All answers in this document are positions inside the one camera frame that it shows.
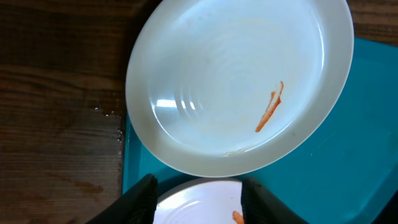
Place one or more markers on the white plate near left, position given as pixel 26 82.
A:
pixel 200 201

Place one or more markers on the white plate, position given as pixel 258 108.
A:
pixel 200 201
pixel 220 88

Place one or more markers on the teal plastic tray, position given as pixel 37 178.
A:
pixel 346 171

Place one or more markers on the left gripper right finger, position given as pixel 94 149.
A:
pixel 261 206

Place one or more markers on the white plate far left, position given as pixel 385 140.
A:
pixel 220 88

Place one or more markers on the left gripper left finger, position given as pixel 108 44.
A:
pixel 136 206

